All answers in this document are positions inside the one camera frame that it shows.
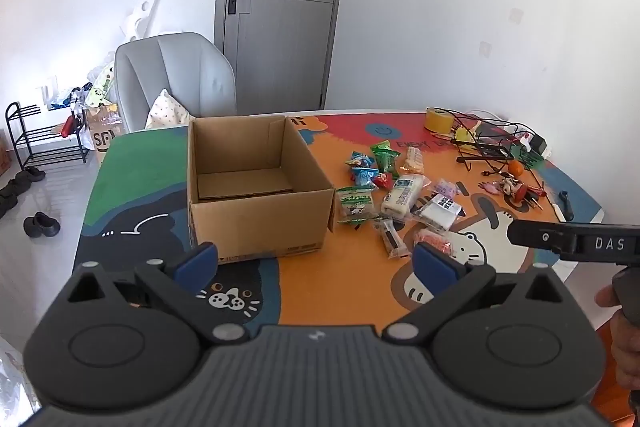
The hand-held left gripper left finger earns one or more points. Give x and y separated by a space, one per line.
197 264

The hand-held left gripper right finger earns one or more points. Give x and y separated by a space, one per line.
432 264

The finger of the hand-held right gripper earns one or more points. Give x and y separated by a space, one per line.
540 234

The pink snack packet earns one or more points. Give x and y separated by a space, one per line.
434 241

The black and white snack bar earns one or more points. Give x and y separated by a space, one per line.
391 237

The white packet with black label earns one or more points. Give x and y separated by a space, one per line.
440 209

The white wafer packet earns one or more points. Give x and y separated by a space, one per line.
402 196

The purple candy packet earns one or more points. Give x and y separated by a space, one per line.
445 188

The red snack packet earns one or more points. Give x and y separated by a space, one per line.
384 181

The green and white snack packet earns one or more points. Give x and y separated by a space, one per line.
355 204

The large green snack packet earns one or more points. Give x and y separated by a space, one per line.
388 164

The small green snack packet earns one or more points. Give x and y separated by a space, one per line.
384 149

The blue round-print snack packet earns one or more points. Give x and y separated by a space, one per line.
361 159

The person's right hand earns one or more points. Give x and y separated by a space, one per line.
627 347

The bunch of keys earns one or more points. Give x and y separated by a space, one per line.
536 201

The black utility knife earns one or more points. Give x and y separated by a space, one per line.
565 207

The orange fruit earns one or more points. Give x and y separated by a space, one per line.
515 168

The black charger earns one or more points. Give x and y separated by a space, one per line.
539 144

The yellow plastic wrapper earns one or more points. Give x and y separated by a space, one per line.
462 134

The yellow tape roll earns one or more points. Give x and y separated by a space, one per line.
439 119

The black clog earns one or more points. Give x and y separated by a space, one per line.
34 228
51 223

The white dotted pillow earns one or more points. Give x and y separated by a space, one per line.
167 111

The printed cardboard shipping box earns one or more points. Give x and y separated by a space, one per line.
102 134

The red plastic item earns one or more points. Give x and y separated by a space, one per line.
69 125

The grey upholstered chair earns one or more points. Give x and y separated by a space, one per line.
175 67

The pile of plastic bags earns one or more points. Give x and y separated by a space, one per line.
100 84

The blue plastic bag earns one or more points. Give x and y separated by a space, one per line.
62 99

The clear plastic sheet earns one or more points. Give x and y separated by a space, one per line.
12 382

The black metal shoe rack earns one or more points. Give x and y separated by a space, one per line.
15 109

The grey door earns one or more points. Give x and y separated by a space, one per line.
285 32

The white foam packing board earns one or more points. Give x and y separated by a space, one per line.
145 7

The white wall hook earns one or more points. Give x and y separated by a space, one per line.
485 48
516 13

